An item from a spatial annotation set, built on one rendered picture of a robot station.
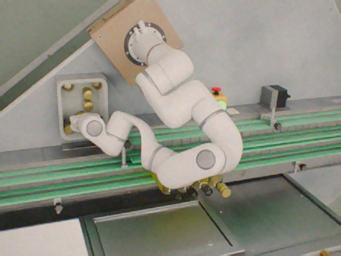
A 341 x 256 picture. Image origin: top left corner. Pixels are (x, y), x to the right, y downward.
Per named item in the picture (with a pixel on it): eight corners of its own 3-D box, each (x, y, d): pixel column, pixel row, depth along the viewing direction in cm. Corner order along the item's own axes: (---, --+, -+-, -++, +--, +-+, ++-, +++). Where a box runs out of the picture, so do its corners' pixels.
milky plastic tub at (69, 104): (58, 132, 151) (61, 142, 144) (54, 75, 142) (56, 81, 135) (104, 127, 157) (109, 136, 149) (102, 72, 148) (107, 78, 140)
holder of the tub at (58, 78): (60, 144, 154) (62, 153, 147) (55, 75, 143) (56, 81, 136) (104, 139, 159) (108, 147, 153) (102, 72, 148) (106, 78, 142)
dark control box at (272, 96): (259, 102, 178) (269, 109, 171) (261, 85, 175) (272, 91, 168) (275, 100, 181) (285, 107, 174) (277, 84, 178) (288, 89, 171)
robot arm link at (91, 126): (132, 132, 124) (119, 160, 124) (125, 128, 134) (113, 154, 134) (88, 112, 119) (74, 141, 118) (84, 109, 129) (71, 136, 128)
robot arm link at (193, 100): (224, 116, 117) (178, 147, 116) (178, 57, 124) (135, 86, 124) (224, 104, 108) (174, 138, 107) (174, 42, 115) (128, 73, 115)
